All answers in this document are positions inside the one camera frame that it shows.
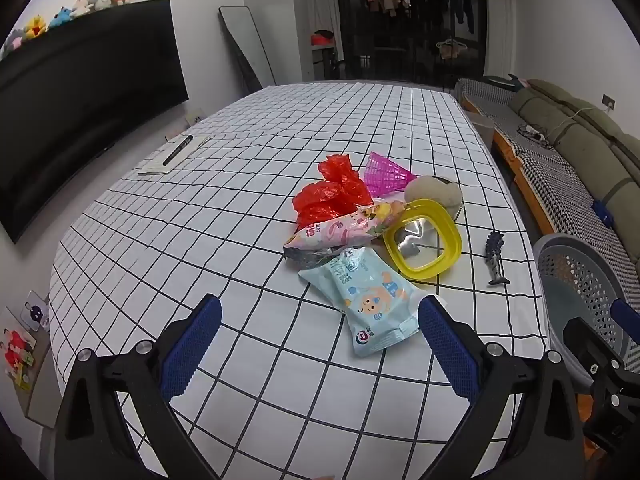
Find clothes hanger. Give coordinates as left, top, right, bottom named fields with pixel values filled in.
left=435, top=37, right=472, bottom=59

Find olive green sofa cushions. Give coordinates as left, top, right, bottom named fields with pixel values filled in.
left=509, top=78, right=640, bottom=213

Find row of plush toys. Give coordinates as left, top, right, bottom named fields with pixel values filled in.
left=0, top=0, right=136, bottom=61

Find leaning standing mirror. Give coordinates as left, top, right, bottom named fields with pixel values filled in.
left=218, top=6, right=277, bottom=93

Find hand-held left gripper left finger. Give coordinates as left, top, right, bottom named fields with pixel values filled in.
left=54, top=294, right=223, bottom=480

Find red plastic bag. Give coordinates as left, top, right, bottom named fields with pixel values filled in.
left=293, top=155, right=375, bottom=233

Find houndstooth sofa blanket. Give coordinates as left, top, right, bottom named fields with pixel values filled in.
left=454, top=78, right=640, bottom=286

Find black cable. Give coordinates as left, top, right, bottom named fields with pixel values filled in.
left=516, top=123, right=555, bottom=150

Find beige plush ball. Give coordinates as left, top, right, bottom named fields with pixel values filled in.
left=404, top=175, right=463, bottom=221

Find black curved television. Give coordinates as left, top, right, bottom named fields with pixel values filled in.
left=0, top=0, right=191, bottom=245

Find black pen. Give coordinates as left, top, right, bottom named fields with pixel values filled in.
left=162, top=135, right=194, bottom=166

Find dark shark toy figure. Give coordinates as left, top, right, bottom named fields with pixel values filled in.
left=483, top=230, right=511, bottom=286

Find small photo cards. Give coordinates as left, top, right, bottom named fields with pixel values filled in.
left=0, top=290, right=51, bottom=401

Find grey perforated plastic basket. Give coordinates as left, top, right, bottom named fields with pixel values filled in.
left=532, top=233, right=640, bottom=396

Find pink plastic shuttlecock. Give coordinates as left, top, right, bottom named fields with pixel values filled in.
left=363, top=151, right=418, bottom=198

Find yellow rimmed lid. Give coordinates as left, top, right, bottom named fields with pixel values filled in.
left=382, top=198, right=462, bottom=282

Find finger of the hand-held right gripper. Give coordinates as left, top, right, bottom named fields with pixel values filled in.
left=561, top=316, right=627, bottom=392
left=610, top=298, right=640, bottom=347

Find white black checked tablecloth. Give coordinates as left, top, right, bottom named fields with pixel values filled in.
left=48, top=81, right=547, bottom=480

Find light blue wet wipes packet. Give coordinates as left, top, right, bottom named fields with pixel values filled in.
left=298, top=246, right=435, bottom=359

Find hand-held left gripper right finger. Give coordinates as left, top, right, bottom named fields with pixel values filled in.
left=417, top=295, right=586, bottom=480

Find wooden sofa frame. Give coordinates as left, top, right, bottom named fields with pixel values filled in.
left=460, top=95, right=558, bottom=237

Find pink snack packet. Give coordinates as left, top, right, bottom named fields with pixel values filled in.
left=283, top=199, right=407, bottom=267

